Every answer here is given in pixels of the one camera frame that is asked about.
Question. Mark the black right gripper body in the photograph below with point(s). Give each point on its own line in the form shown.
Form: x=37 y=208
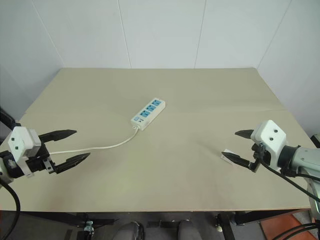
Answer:
x=260 y=155

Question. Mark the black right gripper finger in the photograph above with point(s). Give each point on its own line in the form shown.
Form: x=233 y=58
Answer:
x=246 y=133
x=236 y=159

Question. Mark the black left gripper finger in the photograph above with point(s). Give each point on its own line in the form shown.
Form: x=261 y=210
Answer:
x=72 y=162
x=58 y=134

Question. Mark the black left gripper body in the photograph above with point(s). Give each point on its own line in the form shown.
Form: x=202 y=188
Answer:
x=37 y=162

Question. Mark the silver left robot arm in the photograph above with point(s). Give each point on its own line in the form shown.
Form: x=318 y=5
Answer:
x=10 y=168

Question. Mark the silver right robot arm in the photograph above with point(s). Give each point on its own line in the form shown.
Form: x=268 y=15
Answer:
x=306 y=160

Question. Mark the white plug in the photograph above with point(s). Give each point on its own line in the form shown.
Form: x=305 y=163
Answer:
x=225 y=150

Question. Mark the white blue power strip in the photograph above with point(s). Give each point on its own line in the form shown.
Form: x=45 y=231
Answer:
x=149 y=113

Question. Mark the black bar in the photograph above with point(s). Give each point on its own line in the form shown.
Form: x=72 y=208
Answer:
x=7 y=118

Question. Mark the grey dark box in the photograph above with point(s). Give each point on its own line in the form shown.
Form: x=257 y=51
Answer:
x=316 y=140

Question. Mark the small caster wheel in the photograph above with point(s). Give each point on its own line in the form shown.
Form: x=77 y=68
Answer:
x=88 y=225
x=219 y=227

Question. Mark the dark rounded shape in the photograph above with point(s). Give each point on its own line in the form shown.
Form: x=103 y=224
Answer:
x=131 y=231
x=188 y=230

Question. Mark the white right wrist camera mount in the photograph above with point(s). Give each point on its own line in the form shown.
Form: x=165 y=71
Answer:
x=271 y=136

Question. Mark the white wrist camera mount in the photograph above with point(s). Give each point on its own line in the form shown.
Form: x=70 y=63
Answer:
x=271 y=136
x=21 y=140

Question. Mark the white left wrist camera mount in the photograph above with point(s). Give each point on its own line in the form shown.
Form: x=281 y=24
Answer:
x=21 y=140

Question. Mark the black table frame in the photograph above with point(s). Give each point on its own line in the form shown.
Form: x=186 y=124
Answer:
x=240 y=218

